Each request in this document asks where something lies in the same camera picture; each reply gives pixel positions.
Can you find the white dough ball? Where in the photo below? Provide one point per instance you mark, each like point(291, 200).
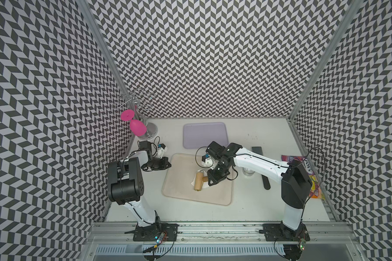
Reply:
point(196, 176)

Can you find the pink wine glass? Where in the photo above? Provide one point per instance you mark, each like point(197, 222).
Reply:
point(136, 126)

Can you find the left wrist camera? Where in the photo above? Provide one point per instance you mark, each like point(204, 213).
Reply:
point(161, 150)

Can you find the wooden dough roller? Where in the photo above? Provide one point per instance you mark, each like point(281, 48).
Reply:
point(200, 181)

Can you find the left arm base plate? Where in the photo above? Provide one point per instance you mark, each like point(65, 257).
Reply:
point(150, 233)

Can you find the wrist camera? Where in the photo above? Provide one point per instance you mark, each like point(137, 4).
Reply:
point(161, 150)
point(208, 161)

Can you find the colourful candy bag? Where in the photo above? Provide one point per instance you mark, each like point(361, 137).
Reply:
point(315, 191)

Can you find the black handled metal spatula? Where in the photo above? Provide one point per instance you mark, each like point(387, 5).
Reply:
point(265, 180)

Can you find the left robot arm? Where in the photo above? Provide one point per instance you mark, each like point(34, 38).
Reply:
point(125, 183)

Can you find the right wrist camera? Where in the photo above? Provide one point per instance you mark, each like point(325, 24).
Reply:
point(208, 161)

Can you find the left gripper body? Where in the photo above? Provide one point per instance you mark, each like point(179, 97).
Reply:
point(156, 163)

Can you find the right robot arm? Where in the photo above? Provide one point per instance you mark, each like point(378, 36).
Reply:
point(292, 177)

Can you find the purple plastic tray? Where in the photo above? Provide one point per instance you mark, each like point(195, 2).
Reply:
point(197, 135)

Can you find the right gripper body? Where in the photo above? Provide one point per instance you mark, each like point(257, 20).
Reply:
point(219, 172)

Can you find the beige plastic tray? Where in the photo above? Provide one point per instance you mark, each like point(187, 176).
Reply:
point(180, 181)

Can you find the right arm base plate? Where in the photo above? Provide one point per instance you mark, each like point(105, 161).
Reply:
point(280, 232)

